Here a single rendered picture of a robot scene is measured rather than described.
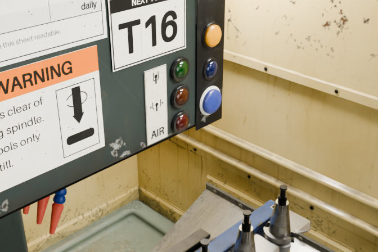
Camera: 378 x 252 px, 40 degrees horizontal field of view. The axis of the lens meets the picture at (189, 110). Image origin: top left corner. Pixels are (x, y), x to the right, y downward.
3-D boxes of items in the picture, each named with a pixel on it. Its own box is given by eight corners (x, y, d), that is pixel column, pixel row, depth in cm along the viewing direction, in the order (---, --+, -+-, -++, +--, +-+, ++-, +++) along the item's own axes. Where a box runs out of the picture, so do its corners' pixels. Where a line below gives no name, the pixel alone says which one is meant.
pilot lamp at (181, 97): (190, 103, 58) (190, 85, 57) (176, 109, 57) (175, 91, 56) (186, 102, 59) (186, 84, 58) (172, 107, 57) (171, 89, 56)
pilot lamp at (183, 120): (190, 128, 60) (190, 111, 59) (176, 135, 58) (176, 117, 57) (186, 126, 60) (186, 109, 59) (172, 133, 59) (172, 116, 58)
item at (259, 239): (284, 251, 101) (285, 248, 100) (268, 265, 97) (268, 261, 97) (256, 234, 105) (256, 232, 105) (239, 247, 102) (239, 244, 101)
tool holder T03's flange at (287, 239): (271, 225, 109) (273, 216, 108) (298, 237, 106) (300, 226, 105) (257, 242, 104) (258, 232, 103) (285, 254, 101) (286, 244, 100)
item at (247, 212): (245, 223, 95) (246, 208, 94) (252, 227, 94) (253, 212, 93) (239, 228, 94) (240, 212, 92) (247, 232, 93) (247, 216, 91)
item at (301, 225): (315, 225, 108) (316, 222, 107) (301, 237, 104) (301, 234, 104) (287, 211, 112) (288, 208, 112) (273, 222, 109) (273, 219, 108)
